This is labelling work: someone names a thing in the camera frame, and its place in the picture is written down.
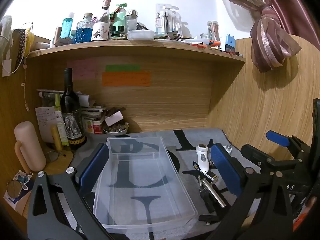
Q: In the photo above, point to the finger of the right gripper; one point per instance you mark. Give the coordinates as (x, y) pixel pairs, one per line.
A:
(277, 138)

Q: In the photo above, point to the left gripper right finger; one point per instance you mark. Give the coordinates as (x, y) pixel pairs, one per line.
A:
(262, 209)

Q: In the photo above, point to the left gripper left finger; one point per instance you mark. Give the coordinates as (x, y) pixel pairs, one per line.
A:
(46, 217)

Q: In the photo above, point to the silver metal cylinder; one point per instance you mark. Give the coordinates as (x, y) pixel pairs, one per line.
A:
(215, 195)

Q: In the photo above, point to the black clip tool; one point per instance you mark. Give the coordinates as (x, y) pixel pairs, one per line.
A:
(204, 194)

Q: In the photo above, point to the clear plastic storage bin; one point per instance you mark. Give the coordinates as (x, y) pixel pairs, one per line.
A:
(139, 189)

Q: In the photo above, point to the white handheld massager device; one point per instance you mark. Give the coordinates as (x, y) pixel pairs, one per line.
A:
(202, 157)

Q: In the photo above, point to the white power plug adapter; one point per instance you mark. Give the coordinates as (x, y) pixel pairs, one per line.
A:
(228, 149)

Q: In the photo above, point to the blue cartoon sticker card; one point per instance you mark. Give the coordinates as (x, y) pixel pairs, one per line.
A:
(18, 191)

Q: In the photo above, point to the round eyeglasses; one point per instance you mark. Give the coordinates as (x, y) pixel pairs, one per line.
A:
(52, 155)

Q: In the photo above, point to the yellow lip balm stick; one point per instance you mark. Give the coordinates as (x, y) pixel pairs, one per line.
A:
(56, 138)

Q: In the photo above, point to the cream insulated mug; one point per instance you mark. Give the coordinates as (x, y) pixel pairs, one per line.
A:
(28, 149)

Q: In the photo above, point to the green white tube bottle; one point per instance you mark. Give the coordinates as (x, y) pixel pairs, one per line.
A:
(60, 122)

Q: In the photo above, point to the handwritten white paper note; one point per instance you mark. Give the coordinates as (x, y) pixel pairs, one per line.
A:
(46, 119)

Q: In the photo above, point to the white bowl of trinkets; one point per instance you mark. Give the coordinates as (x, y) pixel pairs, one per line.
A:
(120, 128)

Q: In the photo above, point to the grey mat with black letters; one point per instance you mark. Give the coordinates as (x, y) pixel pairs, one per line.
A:
(181, 146)

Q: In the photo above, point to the dark wine bottle elephant label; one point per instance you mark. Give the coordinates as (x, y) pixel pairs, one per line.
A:
(71, 113)

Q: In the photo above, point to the blue box on shelf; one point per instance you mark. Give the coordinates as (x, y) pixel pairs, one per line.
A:
(230, 44)

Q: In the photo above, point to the pink tied curtain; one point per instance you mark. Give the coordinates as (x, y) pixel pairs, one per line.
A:
(276, 22)

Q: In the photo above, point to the clear glass tumbler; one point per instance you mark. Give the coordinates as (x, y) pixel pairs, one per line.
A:
(213, 28)

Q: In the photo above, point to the pink sticky note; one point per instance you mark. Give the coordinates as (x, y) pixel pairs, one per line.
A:
(83, 69)

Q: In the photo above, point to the orange sticky note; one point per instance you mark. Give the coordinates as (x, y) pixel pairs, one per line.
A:
(119, 79)

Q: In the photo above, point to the green sticky note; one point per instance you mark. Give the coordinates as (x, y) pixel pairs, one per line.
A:
(122, 68)

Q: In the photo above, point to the wooden shelf board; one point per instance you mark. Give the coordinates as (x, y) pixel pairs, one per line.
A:
(163, 49)

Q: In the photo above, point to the blue glass bottle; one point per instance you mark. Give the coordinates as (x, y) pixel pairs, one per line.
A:
(84, 29)

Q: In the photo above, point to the white plastic box on shelf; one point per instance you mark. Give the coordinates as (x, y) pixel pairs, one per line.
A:
(137, 35)

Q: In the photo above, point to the teal liquid bottle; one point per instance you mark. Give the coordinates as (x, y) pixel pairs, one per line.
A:
(67, 25)

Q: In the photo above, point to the white labelled liquor bottle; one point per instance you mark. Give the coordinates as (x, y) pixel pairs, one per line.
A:
(102, 24)

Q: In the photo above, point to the mint green bottle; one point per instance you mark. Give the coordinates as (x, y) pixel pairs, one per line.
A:
(117, 29)

